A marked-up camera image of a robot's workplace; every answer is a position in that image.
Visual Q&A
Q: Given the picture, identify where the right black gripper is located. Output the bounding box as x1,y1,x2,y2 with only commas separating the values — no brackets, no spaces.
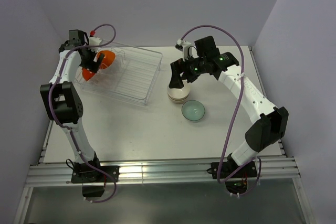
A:
169,53,207,89

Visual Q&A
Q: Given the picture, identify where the white orange bowl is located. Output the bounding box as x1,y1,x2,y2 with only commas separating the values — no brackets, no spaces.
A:
81,68,96,82

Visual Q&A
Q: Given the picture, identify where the cream bowl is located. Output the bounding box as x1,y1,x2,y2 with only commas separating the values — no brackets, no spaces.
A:
167,82,191,94
168,93,189,104

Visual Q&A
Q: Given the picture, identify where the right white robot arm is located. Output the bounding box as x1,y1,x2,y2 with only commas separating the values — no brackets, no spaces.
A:
167,36,289,177

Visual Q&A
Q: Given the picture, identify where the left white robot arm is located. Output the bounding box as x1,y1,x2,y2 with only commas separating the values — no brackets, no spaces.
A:
40,29,103,182

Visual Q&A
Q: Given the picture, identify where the light green bowl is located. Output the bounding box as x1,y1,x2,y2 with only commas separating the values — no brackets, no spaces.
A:
181,100,205,122

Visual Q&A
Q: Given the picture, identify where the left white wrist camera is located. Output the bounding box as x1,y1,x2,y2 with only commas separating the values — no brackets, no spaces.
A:
89,30,102,47

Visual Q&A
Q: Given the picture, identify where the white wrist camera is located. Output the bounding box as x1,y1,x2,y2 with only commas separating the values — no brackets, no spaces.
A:
175,39,193,61
89,30,102,47

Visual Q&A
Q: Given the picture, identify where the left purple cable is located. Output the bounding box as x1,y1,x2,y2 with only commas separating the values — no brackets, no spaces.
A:
48,24,118,204

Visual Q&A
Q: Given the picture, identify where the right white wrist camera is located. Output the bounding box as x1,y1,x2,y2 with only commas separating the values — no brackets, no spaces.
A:
175,39,193,61

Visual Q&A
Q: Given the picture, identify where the clear wire dish rack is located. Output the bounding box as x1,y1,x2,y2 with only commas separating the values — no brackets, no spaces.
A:
75,42,163,106

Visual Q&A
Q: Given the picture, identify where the aluminium mounting rail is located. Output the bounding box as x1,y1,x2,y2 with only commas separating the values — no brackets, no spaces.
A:
25,155,300,187

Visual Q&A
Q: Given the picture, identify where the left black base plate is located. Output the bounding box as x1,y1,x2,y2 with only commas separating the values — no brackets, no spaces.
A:
71,163,120,184

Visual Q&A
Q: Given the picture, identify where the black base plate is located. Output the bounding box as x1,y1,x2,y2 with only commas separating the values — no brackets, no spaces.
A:
71,163,120,184
206,161,258,179

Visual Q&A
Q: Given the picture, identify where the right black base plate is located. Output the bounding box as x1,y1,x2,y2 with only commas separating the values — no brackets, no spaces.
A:
206,161,258,179

